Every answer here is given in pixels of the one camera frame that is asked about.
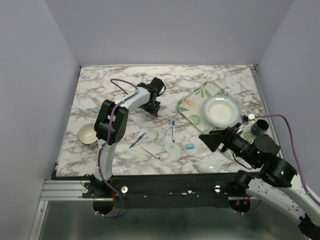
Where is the teal bowl white inside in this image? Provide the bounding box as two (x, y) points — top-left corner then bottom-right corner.
(77, 123), (98, 147)

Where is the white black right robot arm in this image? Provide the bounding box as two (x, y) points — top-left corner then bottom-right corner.
(199, 125), (320, 240)

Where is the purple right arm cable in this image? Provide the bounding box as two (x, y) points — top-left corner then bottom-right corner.
(253, 114), (320, 205)

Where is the white marker red tip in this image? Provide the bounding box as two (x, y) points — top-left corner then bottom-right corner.
(141, 146), (161, 160)

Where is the white plate blue rim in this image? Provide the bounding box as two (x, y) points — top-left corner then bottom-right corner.
(202, 95), (241, 128)

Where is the light blue eraser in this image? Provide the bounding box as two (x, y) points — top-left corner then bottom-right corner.
(185, 143), (195, 150)

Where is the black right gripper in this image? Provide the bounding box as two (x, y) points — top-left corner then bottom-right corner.
(198, 121), (260, 167)

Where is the blue transparent gel pen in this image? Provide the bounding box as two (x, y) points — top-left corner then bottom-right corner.
(129, 132), (146, 149)

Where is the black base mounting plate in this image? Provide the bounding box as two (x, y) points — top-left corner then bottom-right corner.
(82, 173), (246, 209)

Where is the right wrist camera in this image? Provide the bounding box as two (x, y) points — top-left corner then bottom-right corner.
(240, 112), (256, 124)

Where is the white marker blue end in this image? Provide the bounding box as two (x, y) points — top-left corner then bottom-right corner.
(171, 120), (176, 143)

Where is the aluminium frame rail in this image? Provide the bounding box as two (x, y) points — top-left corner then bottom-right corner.
(40, 180), (113, 202)

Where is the floral leaf pattern tray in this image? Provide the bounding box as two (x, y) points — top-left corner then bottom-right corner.
(177, 80), (258, 160)

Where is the dark blue mug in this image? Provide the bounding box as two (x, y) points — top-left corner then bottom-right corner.
(250, 119), (269, 136)

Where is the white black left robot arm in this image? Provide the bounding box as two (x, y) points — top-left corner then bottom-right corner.
(93, 77), (166, 198)

